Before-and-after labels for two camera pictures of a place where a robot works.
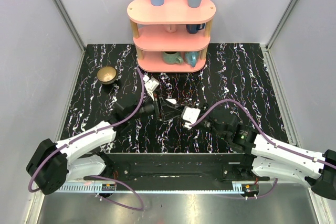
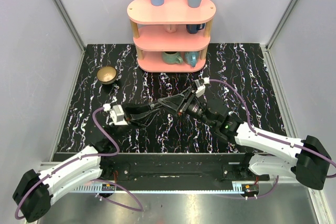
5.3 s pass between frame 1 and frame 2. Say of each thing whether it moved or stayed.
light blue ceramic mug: stayed
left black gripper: moved
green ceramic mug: stayed
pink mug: stayed
